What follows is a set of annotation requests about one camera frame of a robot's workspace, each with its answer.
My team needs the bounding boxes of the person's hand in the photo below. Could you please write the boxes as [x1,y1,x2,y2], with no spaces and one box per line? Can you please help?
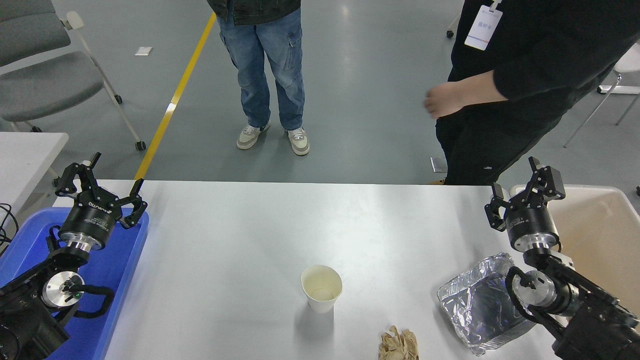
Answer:
[424,81,467,120]

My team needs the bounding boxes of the crumpled tan paper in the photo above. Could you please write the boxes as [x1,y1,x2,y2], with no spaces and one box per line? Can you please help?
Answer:
[378,326,420,360]

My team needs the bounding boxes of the person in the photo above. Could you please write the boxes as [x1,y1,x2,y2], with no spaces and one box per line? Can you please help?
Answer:
[424,0,640,186]
[206,0,311,157]

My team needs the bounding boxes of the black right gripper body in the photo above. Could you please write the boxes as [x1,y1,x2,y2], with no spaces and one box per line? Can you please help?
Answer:
[504,202,560,245]

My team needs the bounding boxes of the blue plastic tray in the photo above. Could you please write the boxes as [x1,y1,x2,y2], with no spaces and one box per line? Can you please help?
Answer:
[0,207,150,360]

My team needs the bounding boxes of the large pale plastic bin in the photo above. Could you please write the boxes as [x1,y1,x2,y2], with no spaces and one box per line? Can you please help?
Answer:
[509,184,640,321]

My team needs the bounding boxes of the white paper cup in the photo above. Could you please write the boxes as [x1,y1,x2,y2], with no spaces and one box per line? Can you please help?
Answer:
[300,265,343,314]

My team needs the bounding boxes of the grey rolling chair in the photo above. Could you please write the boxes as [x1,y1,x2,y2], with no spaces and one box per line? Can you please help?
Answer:
[0,0,147,152]

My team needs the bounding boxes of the white furniture base bar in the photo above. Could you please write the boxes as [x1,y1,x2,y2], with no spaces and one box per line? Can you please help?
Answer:
[596,84,640,95]

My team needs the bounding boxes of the silver foil tray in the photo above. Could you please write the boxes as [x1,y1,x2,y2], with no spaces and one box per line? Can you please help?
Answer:
[437,252,540,357]

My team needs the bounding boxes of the white side table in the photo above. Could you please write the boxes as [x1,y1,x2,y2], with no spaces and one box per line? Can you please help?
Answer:
[0,132,70,221]

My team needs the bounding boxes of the white ID badge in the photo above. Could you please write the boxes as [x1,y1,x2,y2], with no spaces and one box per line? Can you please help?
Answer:
[464,0,504,51]

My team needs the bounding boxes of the white shell chair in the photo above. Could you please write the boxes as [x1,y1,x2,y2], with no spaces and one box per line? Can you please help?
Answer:
[564,42,640,148]

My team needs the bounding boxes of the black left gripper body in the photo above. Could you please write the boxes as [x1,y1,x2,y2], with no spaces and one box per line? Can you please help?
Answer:
[59,191,123,243]

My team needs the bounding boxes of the black cables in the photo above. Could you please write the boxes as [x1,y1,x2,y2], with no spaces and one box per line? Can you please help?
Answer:
[0,202,20,256]

